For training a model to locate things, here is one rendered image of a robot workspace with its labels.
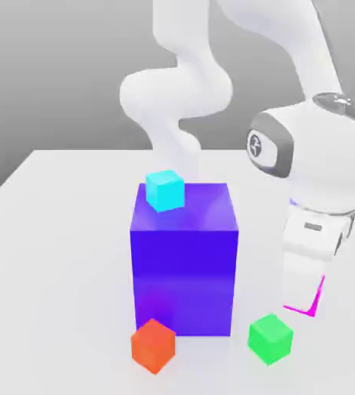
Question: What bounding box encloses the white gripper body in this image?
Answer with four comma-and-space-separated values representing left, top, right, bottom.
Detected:
282, 207, 350, 263

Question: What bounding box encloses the small magenta cube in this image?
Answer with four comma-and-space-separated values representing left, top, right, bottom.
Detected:
282, 273, 326, 318

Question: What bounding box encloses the small green cube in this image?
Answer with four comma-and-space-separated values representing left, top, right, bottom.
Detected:
247, 312, 295, 366

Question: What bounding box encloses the small cyan cube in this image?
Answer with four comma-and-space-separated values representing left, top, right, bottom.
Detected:
145, 168, 185, 214

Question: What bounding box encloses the small orange cube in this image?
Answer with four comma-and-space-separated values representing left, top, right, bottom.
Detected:
130, 318, 177, 376

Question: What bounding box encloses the large blue box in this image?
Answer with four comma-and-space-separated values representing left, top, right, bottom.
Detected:
130, 182, 239, 338

